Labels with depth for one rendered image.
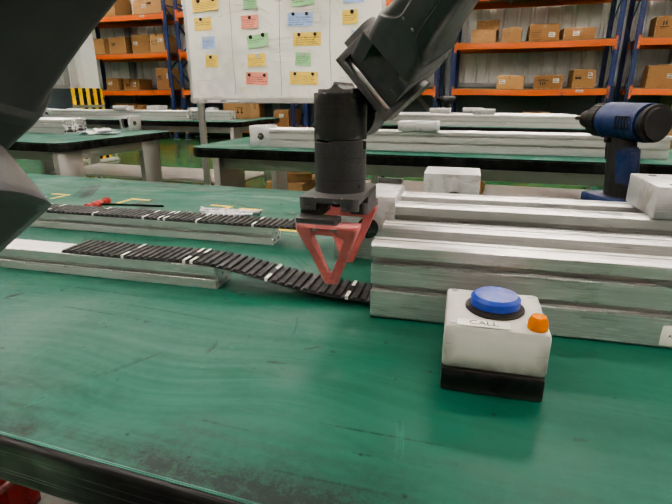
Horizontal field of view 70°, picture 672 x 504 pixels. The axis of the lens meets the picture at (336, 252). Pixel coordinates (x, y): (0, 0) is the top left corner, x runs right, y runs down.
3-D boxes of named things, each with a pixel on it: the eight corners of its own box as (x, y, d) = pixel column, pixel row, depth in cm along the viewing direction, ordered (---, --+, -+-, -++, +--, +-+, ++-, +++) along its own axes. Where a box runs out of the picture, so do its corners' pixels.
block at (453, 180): (420, 226, 88) (422, 175, 86) (425, 212, 99) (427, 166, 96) (476, 230, 86) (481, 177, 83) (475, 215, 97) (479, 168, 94)
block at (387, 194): (329, 261, 70) (329, 197, 67) (348, 238, 81) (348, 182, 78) (390, 266, 68) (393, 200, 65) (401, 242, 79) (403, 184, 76)
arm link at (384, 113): (371, 12, 46) (428, 83, 46) (395, 28, 57) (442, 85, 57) (288, 99, 51) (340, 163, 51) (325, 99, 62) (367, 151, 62)
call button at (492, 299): (469, 322, 39) (471, 300, 39) (469, 303, 43) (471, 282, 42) (521, 328, 38) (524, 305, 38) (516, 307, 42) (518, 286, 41)
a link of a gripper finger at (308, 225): (369, 272, 57) (371, 194, 54) (356, 294, 51) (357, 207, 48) (315, 267, 59) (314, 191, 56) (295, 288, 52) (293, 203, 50)
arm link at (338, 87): (305, 81, 49) (359, 81, 47) (327, 83, 55) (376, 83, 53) (306, 150, 51) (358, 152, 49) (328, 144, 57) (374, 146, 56)
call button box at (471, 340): (439, 389, 40) (444, 320, 38) (443, 335, 49) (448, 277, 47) (542, 404, 38) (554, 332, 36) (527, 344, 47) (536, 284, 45)
